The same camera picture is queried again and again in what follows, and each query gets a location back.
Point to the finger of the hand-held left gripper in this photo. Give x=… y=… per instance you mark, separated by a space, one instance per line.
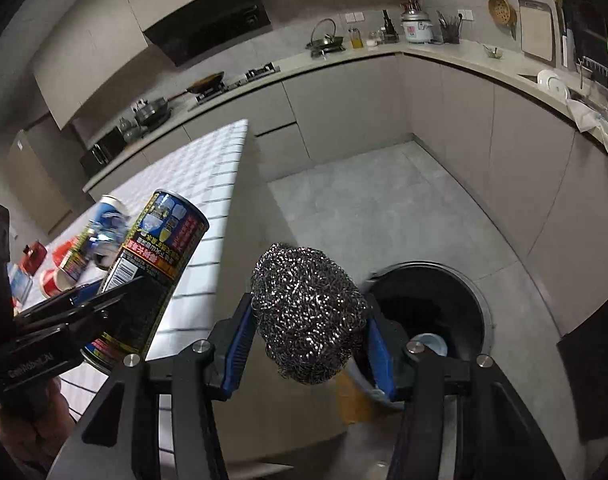
x=139 y=310
x=59 y=305

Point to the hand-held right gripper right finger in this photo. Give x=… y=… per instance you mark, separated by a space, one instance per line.
x=381 y=355

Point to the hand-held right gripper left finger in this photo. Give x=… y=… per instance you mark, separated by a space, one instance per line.
x=236 y=350

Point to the blue bowl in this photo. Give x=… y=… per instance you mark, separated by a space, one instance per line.
x=428 y=345

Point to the blue soda can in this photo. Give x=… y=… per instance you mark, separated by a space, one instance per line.
x=105 y=255

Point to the steel wool scrubber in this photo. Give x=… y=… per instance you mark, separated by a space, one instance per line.
x=309 y=315

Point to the black bucket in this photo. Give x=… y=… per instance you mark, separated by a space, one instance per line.
x=453 y=310

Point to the person's left hand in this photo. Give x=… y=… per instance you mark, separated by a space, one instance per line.
x=49 y=410

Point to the blue white tub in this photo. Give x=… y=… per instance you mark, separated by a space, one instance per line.
x=20 y=285

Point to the wooden stool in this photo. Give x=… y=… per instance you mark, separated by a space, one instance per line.
x=354 y=400

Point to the beige refrigerator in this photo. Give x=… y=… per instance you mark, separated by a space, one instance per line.
x=29 y=180

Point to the beige kitchen island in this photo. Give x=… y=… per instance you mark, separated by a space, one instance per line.
x=254 y=220

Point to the black microwave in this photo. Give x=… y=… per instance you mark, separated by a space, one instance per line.
x=101 y=150

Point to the green ceramic jar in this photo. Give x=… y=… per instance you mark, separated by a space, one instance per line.
x=126 y=127

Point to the black lidded wok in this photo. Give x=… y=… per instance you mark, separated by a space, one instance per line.
x=151 y=112

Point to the black built-in appliance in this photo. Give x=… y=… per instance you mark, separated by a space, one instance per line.
x=593 y=375

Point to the frying pan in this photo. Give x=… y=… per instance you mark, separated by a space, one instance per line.
x=206 y=82

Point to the black gas stove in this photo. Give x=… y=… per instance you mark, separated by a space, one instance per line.
x=244 y=80

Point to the beige lower cabinets with countertop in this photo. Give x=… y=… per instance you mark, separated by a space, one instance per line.
x=359 y=100

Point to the black range hood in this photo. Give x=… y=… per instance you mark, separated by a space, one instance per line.
x=209 y=20

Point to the beige upper cabinets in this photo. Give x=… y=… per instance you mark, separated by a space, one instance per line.
x=134 y=10

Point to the small white jar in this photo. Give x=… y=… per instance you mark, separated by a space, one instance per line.
x=371 y=39

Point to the white cloth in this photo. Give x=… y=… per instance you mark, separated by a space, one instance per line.
x=591 y=117

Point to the yellow oil bottle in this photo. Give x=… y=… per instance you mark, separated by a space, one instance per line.
x=356 y=37

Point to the kettle on stove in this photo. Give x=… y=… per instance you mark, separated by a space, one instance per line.
x=326 y=40

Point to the white plate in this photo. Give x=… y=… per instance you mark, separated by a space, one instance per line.
x=552 y=82

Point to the small bowl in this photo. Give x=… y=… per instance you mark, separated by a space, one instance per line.
x=494 y=52

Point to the white rice cooker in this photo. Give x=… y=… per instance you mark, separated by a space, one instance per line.
x=417 y=27

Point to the dark bottle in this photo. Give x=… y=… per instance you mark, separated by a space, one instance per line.
x=387 y=25

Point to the black utensil holder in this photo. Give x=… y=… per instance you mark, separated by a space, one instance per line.
x=451 y=30

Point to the metal dish rack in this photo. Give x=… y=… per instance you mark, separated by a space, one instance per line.
x=591 y=67

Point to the white cutting board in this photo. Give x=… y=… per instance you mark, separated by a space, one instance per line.
x=537 y=30

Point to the bamboo strainer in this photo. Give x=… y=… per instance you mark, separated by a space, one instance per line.
x=501 y=10

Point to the white wall socket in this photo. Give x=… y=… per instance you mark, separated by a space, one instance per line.
x=354 y=16
x=466 y=12

